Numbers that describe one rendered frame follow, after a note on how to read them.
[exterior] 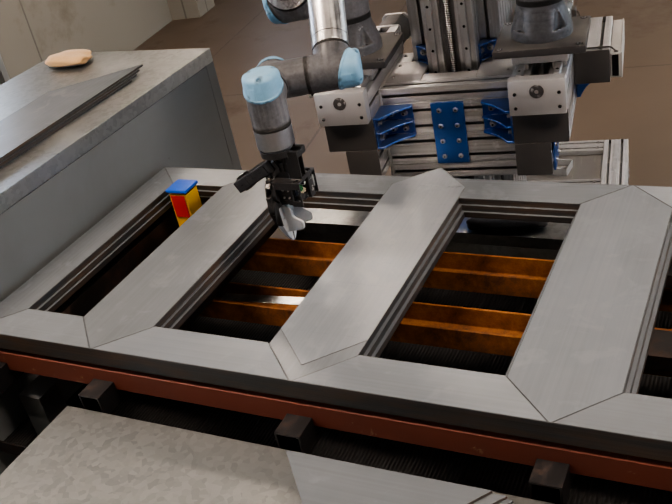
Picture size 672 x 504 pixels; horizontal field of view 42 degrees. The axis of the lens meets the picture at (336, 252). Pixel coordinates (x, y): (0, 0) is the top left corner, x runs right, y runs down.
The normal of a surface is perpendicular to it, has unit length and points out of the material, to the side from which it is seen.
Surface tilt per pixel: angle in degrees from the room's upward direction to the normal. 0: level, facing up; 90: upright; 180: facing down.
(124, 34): 90
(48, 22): 90
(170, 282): 0
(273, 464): 0
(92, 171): 90
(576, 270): 0
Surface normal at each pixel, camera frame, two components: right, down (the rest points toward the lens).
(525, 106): -0.28, 0.54
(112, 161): 0.89, 0.07
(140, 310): -0.18, -0.84
